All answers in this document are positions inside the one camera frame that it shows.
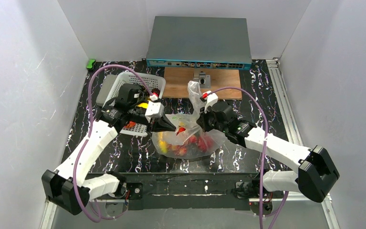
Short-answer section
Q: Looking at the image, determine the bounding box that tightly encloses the yellow fake banana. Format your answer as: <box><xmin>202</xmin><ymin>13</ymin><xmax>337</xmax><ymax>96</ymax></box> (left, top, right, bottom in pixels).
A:
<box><xmin>158</xmin><ymin>132</ymin><xmax>168</xmax><ymax>154</ymax></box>

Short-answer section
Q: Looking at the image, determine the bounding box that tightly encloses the clear plastic bag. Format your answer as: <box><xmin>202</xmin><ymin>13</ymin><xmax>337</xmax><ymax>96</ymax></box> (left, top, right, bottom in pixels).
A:
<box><xmin>151</xmin><ymin>81</ymin><xmax>227</xmax><ymax>159</ymax></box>

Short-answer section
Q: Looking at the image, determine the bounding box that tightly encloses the red lychee bunch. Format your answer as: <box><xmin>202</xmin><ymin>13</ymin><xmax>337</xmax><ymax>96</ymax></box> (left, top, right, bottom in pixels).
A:
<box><xmin>165</xmin><ymin>127</ymin><xmax>218</xmax><ymax>159</ymax></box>

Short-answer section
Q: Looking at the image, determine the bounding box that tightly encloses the white plastic basket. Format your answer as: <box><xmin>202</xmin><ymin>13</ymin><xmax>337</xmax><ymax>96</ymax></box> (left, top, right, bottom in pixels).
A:
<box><xmin>105</xmin><ymin>71</ymin><xmax>166</xmax><ymax>137</ymax></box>

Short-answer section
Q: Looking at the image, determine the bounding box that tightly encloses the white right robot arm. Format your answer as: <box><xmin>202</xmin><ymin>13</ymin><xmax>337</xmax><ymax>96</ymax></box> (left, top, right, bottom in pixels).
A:
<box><xmin>196</xmin><ymin>101</ymin><xmax>340</xmax><ymax>203</ymax></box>

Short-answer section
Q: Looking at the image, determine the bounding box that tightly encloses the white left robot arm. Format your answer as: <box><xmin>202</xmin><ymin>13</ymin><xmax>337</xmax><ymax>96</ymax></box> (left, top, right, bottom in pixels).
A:
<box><xmin>41</xmin><ymin>83</ymin><xmax>176</xmax><ymax>215</ymax></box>

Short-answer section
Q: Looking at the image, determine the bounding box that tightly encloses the yellow fake lemon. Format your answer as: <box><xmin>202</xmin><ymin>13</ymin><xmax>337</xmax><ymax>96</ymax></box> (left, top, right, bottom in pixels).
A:
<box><xmin>137</xmin><ymin>102</ymin><xmax>149</xmax><ymax>109</ymax></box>

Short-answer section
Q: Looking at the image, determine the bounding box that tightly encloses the red fake apple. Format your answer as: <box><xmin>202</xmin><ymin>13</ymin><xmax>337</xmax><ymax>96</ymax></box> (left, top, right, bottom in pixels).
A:
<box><xmin>124</xmin><ymin>121</ymin><xmax>136</xmax><ymax>128</ymax></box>

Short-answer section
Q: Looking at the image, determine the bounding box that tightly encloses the dark grape bunch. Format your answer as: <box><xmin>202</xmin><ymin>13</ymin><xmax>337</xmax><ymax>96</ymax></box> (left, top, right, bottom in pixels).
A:
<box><xmin>152</xmin><ymin>88</ymin><xmax>160</xmax><ymax>98</ymax></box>

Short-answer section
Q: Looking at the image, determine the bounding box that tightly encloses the grey rectangular case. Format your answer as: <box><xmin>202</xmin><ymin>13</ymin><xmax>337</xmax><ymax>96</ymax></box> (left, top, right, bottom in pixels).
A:
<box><xmin>96</xmin><ymin>74</ymin><xmax>117</xmax><ymax>107</ymax></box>

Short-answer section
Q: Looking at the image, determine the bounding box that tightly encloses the wooden board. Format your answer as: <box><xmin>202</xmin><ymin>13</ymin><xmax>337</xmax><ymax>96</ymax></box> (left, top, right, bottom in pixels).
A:
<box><xmin>162</xmin><ymin>67</ymin><xmax>241</xmax><ymax>98</ymax></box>

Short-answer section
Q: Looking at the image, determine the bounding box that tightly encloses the green clip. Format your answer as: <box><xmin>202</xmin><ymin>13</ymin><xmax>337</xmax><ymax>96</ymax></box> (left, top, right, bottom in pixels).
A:
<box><xmin>86</xmin><ymin>59</ymin><xmax>96</xmax><ymax>70</ymax></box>

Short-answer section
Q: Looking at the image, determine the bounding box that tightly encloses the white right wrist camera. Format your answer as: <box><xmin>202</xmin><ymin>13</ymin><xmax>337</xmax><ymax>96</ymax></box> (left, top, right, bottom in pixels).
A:
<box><xmin>200</xmin><ymin>91</ymin><xmax>218</xmax><ymax>114</ymax></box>

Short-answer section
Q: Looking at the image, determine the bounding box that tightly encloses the grey metal bracket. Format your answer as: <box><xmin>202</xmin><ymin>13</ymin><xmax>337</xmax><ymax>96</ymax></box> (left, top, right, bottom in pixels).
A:
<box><xmin>193</xmin><ymin>71</ymin><xmax>211</xmax><ymax>89</ymax></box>

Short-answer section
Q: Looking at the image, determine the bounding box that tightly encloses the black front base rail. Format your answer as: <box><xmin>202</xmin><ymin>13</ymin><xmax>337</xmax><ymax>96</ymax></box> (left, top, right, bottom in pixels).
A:
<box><xmin>120</xmin><ymin>172</ymin><xmax>259</xmax><ymax>210</ymax></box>

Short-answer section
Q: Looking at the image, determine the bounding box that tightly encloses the grey network switch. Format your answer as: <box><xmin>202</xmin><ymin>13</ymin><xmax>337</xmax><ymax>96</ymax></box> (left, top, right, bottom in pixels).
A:
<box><xmin>146</xmin><ymin>16</ymin><xmax>252</xmax><ymax>70</ymax></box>

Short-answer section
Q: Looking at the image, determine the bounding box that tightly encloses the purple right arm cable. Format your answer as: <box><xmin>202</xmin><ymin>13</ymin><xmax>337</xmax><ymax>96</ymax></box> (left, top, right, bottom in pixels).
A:
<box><xmin>206</xmin><ymin>87</ymin><xmax>289</xmax><ymax>229</ymax></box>

